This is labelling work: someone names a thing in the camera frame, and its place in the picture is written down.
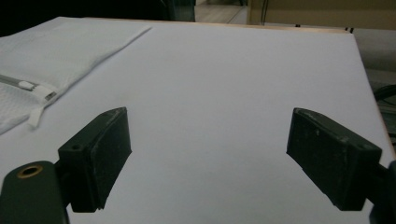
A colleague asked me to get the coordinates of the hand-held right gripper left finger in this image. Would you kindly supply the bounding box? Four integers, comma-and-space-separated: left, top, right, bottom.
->
57, 106, 133, 214

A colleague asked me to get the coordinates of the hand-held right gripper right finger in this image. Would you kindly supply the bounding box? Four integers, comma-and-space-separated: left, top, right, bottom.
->
286, 107, 383, 212

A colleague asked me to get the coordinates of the white mesh laundry bag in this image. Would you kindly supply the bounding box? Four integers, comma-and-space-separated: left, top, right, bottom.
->
0, 21, 153, 136

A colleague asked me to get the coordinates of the beige cabinet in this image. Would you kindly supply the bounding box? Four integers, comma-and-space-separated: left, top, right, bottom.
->
247, 0, 396, 32

